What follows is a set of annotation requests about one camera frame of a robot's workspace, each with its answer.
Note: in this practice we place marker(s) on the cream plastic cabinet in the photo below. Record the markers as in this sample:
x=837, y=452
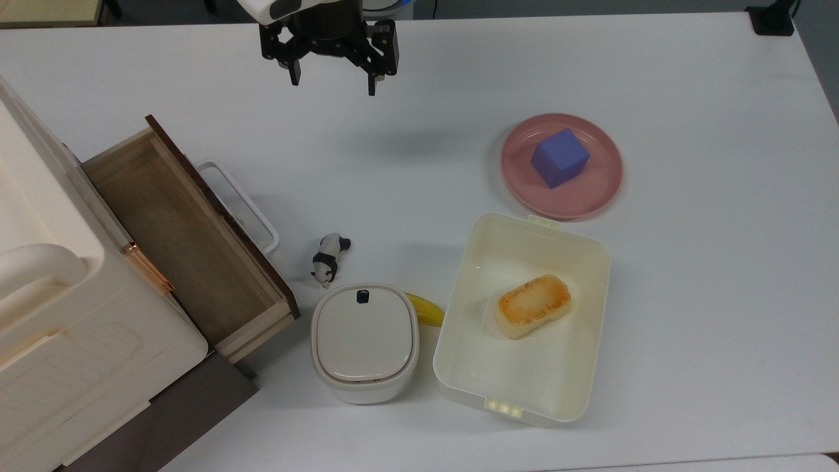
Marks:
x=59, y=314

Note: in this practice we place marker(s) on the small white lidded trash can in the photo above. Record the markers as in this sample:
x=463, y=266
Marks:
x=364, y=341

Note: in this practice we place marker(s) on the copper cabinet strip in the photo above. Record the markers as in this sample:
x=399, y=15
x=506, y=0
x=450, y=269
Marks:
x=149, y=267

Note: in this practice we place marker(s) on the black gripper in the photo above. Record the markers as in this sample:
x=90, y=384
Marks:
x=328, y=44

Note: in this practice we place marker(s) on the black and white panda toy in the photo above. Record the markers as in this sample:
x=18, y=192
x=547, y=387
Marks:
x=328, y=259

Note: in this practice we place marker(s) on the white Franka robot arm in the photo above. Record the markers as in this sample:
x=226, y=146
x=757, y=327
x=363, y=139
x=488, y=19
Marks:
x=262, y=8

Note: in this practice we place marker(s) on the yellow toy banana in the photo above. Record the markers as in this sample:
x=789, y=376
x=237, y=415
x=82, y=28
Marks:
x=427, y=309

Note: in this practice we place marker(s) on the toasted bread toy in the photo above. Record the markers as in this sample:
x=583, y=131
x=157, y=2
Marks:
x=532, y=305

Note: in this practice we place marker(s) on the wooden drawer with brown front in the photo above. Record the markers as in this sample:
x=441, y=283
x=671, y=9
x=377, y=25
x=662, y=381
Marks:
x=183, y=242

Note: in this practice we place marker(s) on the cream plastic storage bin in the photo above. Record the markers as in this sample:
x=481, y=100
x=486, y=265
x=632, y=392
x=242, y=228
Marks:
x=524, y=373

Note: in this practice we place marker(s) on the purple cube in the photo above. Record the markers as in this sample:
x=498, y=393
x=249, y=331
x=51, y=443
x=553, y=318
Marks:
x=559, y=157

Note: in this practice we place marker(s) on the pink plate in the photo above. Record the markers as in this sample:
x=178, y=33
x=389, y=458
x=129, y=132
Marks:
x=590, y=187

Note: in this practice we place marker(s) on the light wooden desk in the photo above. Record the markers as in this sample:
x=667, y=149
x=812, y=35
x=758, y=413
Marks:
x=46, y=10

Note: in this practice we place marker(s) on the black table clamp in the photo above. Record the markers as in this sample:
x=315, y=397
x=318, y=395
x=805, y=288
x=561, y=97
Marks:
x=772, y=18

